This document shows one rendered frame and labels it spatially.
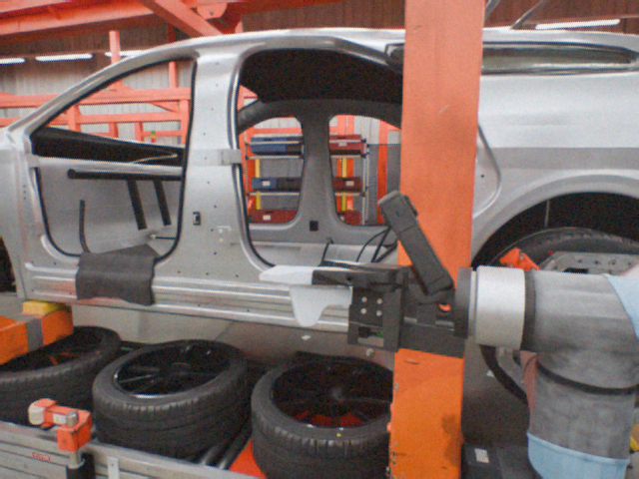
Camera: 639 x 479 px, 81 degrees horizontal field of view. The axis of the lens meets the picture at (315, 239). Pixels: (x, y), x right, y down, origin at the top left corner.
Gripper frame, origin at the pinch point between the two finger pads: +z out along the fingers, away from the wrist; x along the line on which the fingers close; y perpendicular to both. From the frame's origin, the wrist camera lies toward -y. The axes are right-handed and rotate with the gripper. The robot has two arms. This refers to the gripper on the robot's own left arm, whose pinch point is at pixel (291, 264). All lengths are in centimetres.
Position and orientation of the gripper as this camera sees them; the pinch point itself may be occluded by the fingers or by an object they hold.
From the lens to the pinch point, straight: 45.4
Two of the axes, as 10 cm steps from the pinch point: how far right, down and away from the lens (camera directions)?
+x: 4.0, 0.1, 9.2
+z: -9.1, -0.5, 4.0
